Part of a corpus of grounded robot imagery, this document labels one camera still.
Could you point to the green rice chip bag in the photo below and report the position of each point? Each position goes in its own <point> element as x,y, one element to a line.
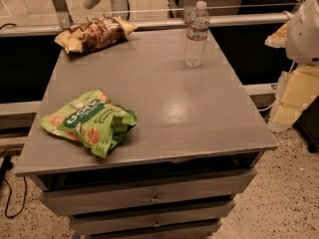
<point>93,120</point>

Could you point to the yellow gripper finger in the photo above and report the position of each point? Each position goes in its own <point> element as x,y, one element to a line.
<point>278,38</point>
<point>295,92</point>

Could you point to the grey drawer cabinet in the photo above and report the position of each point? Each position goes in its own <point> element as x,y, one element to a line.
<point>194,147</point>

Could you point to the clear plastic water bottle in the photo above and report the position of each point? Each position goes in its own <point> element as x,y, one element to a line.
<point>196,35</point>

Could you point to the grey metal railing frame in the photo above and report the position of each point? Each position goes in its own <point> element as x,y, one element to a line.
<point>49,17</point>

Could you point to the brown chip bag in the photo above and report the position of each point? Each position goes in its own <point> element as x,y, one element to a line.
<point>95,35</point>

